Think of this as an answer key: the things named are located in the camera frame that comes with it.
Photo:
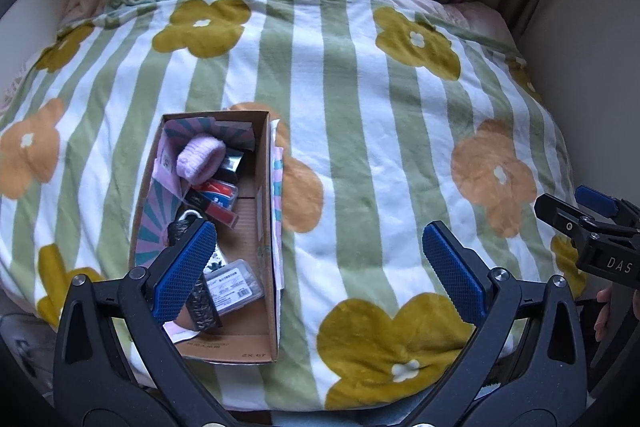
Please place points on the red and blue packet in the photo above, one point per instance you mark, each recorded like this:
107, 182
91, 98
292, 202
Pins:
222, 192

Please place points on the floral striped blanket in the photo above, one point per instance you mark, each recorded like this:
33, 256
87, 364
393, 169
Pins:
375, 132

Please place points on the pink knitted sock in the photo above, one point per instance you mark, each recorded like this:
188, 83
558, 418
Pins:
200, 157

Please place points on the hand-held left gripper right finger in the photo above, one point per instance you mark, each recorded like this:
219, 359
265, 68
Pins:
452, 272

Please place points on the person's right hand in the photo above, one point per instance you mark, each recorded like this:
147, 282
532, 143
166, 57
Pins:
603, 314

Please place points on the small silver box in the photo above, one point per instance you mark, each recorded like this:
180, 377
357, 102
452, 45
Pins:
232, 164

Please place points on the small white packet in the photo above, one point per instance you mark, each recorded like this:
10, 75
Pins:
216, 257

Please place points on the black bundle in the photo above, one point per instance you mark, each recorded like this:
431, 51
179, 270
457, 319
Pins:
202, 307

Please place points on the cardboard box with patterned lining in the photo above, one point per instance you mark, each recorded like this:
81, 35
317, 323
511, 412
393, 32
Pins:
250, 327

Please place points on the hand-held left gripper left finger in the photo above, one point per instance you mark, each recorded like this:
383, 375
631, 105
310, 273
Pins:
185, 267

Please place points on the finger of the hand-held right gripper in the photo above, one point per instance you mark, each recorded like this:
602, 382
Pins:
560, 212
595, 202

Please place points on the light blue bed sheet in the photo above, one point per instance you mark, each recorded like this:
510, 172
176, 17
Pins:
25, 332

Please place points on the clear plastic case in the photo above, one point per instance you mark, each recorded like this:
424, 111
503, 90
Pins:
232, 287

